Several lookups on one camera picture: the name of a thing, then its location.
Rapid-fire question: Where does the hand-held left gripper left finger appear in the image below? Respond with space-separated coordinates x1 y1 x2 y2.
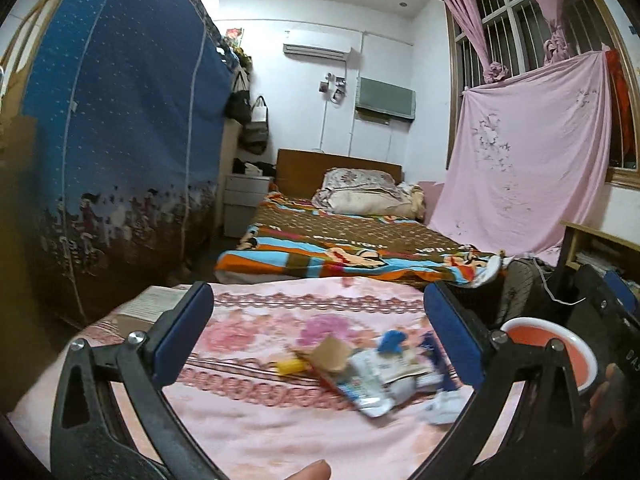
50 281 231 480

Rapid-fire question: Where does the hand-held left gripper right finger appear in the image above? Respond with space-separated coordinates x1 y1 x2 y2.
410 281 587 480

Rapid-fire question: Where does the red bowl with white rim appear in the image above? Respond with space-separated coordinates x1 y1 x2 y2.
500 317 599 393

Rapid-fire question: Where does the person's right hand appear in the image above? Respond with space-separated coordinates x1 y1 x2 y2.
585 362 628 443

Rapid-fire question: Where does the person's left hand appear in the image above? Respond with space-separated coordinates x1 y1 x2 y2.
277 460 332 480

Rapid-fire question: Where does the dark blue wrapper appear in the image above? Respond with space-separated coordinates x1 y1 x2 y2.
417 332 463 393

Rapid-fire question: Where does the brown cardboard box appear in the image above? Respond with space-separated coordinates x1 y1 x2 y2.
114 285 192 335

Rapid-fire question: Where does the small blue plastic piece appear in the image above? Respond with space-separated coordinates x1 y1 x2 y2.
376 330 406 357

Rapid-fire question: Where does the crumpled white paper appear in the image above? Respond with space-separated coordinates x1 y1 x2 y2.
422 390 463 426

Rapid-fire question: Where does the black mesh fan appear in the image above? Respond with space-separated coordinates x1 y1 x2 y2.
494 257 557 327

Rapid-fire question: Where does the white foil wrapper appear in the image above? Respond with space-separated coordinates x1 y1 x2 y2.
320 350 418 418

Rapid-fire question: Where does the pink floral tablecloth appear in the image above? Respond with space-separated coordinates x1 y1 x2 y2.
10 280 526 480

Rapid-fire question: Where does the brown cardboard scrap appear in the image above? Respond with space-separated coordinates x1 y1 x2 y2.
295 335 356 376

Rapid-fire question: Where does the colourful printed blanket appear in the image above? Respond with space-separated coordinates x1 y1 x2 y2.
215 191 507 288

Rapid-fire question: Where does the white nightstand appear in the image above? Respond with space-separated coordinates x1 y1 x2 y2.
222 174 274 239

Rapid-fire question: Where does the floral pillow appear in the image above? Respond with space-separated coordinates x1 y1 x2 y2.
312 168 402 217

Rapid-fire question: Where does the pink hanging sheet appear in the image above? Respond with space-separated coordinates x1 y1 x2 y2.
429 50 614 267

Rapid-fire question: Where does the wooden headboard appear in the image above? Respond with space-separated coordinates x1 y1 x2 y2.
276 148 404 197

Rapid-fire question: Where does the blue printed wardrobe cover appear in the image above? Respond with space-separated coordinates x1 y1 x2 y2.
20 0 240 323

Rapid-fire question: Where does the red hanging cloth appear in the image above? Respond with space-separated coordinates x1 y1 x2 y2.
606 46 633 161

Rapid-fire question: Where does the white hanging bag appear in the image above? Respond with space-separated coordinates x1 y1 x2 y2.
250 95 271 126

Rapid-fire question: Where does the black hanging bag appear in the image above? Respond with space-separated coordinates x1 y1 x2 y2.
227 71 254 124

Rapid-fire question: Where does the white air conditioner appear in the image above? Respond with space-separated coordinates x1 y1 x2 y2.
282 42 352 62

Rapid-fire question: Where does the pink curtain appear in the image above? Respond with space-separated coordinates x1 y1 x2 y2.
437 0 512 84
507 0 582 64

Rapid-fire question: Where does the white round lamp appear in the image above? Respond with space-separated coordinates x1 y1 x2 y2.
192 0 219 26

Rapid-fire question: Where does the white cable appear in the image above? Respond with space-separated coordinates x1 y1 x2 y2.
534 257 587 307

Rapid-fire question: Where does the grey wall panel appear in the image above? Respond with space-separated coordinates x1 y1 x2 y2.
355 76 417 122

